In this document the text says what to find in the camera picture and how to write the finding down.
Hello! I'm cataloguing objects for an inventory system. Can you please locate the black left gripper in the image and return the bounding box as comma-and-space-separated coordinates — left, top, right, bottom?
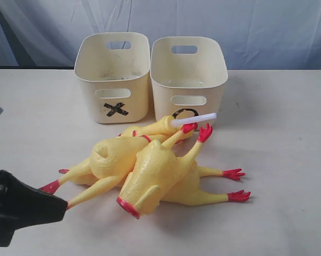
0, 170, 67, 247

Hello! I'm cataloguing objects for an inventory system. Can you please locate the headless yellow rubber chicken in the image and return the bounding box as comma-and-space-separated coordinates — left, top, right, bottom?
116, 123, 213, 219

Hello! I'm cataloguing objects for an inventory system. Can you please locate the yellow chicken neck white tube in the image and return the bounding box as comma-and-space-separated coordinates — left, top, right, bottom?
118, 112, 217, 139

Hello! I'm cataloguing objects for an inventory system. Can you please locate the yellow rubber chicken upper left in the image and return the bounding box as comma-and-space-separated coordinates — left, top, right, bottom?
40, 134, 170, 202

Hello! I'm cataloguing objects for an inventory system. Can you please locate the cream bin marked X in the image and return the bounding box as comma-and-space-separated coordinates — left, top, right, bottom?
74, 32, 150, 124

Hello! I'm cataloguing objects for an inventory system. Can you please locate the yellow rubber chicken lower right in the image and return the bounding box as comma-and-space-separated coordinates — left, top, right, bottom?
68, 162, 250, 207

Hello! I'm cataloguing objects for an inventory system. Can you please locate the cream bin marked O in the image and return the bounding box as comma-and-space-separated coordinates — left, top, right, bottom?
150, 36, 228, 120

